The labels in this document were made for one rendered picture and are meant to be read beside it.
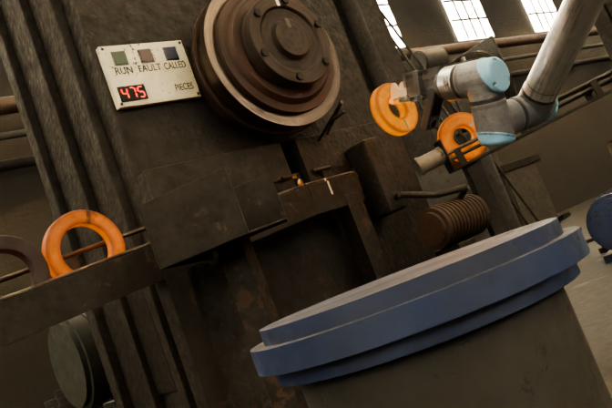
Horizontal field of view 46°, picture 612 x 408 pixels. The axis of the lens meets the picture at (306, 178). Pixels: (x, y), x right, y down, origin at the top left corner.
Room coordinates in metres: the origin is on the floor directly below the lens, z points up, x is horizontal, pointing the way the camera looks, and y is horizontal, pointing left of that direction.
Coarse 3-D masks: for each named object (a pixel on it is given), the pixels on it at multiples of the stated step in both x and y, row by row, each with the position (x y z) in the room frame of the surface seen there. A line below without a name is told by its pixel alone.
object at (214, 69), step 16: (224, 0) 1.96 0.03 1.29; (208, 16) 1.91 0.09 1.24; (208, 32) 1.90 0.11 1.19; (208, 48) 1.89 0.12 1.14; (208, 64) 1.91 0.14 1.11; (336, 64) 2.17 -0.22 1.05; (208, 80) 1.94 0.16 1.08; (224, 80) 1.90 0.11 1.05; (336, 80) 2.16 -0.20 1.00; (224, 96) 1.93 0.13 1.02; (240, 96) 1.92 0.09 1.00; (336, 96) 2.14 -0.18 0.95; (240, 112) 1.96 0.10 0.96; (256, 112) 1.94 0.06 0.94; (272, 112) 1.97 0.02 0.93; (320, 112) 2.08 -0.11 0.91; (272, 128) 2.03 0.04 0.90; (288, 128) 2.06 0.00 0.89
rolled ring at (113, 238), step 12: (72, 216) 1.58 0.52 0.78; (84, 216) 1.60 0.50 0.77; (96, 216) 1.62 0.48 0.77; (48, 228) 1.57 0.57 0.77; (60, 228) 1.56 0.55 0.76; (96, 228) 1.62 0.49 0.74; (108, 228) 1.63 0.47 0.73; (48, 240) 1.53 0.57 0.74; (60, 240) 1.55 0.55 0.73; (108, 240) 1.63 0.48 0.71; (120, 240) 1.64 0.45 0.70; (48, 252) 1.53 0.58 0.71; (60, 252) 1.55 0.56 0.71; (108, 252) 1.64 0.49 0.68; (48, 264) 1.53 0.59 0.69; (60, 264) 1.54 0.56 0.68
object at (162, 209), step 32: (192, 192) 1.39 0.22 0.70; (224, 192) 1.37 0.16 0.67; (256, 192) 1.63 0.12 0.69; (160, 224) 1.41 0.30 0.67; (192, 224) 1.40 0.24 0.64; (224, 224) 1.38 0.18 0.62; (256, 224) 1.64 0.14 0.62; (160, 256) 1.42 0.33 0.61; (192, 256) 1.40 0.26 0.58; (224, 256) 1.52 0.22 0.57; (256, 256) 1.56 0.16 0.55; (256, 288) 1.51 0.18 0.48; (256, 320) 1.51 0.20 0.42
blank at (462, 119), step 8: (464, 112) 2.22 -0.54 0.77; (448, 120) 2.22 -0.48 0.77; (456, 120) 2.22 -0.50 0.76; (464, 120) 2.22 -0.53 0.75; (472, 120) 2.22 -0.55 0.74; (440, 128) 2.22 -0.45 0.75; (448, 128) 2.22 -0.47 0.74; (456, 128) 2.24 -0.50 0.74; (472, 128) 2.22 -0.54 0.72; (440, 136) 2.21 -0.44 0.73; (448, 136) 2.22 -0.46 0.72; (472, 136) 2.24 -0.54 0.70; (448, 144) 2.21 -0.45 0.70; (456, 144) 2.22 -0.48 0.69; (472, 144) 2.22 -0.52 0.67; (472, 152) 2.22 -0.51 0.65; (480, 152) 2.22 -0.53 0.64; (456, 160) 2.24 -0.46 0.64
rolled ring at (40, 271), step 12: (0, 240) 1.47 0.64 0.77; (12, 240) 1.49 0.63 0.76; (24, 240) 1.51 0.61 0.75; (0, 252) 1.49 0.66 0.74; (12, 252) 1.50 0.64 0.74; (24, 252) 1.50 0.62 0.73; (36, 252) 1.52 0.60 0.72; (36, 264) 1.51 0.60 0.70; (36, 276) 1.51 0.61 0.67; (48, 276) 1.52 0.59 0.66
